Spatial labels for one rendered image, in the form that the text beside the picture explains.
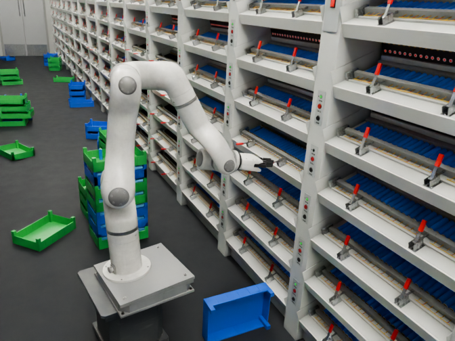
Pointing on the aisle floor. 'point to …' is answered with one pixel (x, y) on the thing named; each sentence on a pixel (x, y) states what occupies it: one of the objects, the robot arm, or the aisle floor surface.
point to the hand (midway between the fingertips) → (267, 162)
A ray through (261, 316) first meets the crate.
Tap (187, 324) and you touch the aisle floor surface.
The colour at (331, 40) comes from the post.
